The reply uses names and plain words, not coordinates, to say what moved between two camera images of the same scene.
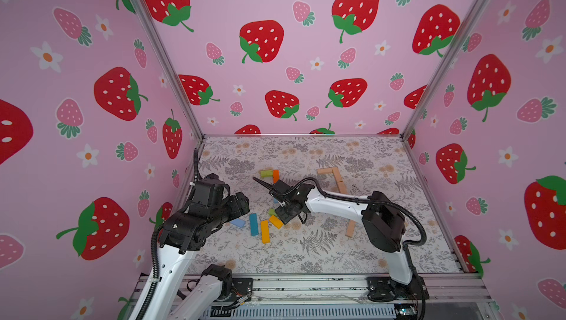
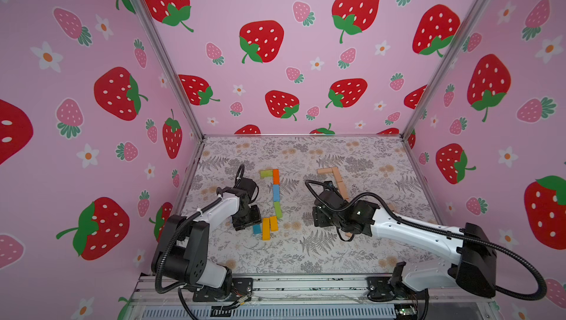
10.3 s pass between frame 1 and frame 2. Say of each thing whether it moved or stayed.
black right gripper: moved
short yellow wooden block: moved
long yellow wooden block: stayed
